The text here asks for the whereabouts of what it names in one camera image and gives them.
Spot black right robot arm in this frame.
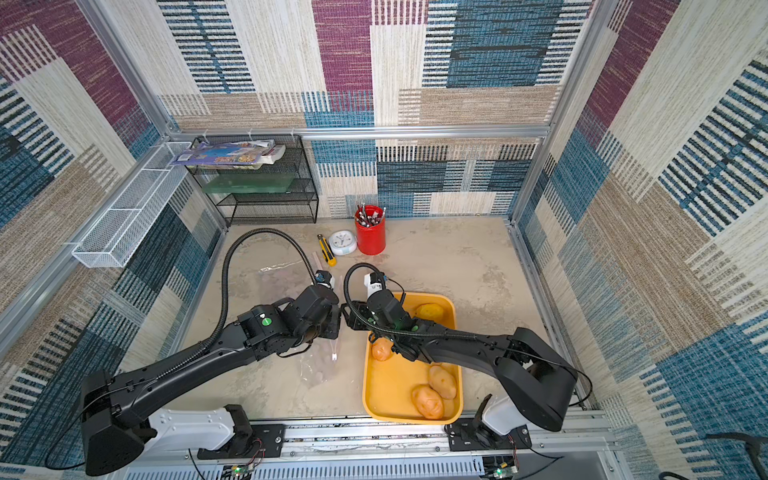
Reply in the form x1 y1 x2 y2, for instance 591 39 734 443
342 289 578 432

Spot red ribbed pen cup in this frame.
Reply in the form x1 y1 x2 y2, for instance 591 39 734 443
354 204 386 256

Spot colourful book on rack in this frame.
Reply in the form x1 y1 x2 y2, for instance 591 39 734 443
170 139 287 170

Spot orange potato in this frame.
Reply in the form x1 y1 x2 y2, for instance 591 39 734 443
371 337 394 362

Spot yellow utility knife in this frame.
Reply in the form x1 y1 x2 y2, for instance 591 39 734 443
317 234 337 267

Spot brown potato lower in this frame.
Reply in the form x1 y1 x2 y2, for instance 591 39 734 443
411 385 444 420

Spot brown potato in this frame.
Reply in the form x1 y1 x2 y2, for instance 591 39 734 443
411 385 444 420
428 365 458 400

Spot black corrugated cable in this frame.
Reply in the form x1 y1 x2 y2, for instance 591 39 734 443
343 262 421 337
119 227 319 397

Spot yellow plastic tray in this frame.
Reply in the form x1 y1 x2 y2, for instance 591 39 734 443
361 292 464 426

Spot white wire wall basket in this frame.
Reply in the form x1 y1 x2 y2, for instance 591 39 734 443
72 142 188 269

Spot green tray in rack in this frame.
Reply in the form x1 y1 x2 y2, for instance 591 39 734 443
202 174 295 194

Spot clear zipper bag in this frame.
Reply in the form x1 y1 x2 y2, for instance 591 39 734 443
300 339 340 388
255 259 313 303

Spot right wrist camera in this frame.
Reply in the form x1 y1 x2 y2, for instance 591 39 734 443
363 271 386 297

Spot black corrugated left cable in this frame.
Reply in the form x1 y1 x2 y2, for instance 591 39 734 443
119 227 319 397

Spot white round clock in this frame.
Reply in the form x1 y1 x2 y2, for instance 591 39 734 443
328 230 357 256

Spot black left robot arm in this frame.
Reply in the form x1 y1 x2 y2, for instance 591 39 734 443
79 284 340 476

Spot black corrugated right cable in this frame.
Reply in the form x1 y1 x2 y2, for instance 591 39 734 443
343 262 421 337

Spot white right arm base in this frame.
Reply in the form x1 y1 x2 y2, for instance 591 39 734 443
480 395 527 436

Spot yellow lemon-like potato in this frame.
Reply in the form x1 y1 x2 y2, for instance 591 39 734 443
415 303 445 322

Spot black wire shelf rack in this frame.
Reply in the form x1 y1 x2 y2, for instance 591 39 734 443
176 134 319 226

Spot brown potato upper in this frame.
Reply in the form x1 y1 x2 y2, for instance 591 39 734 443
428 365 458 400

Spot aluminium front rail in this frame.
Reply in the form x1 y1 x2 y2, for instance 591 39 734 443
115 411 632 479

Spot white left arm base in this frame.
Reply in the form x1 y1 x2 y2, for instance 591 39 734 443
144 408 235 453

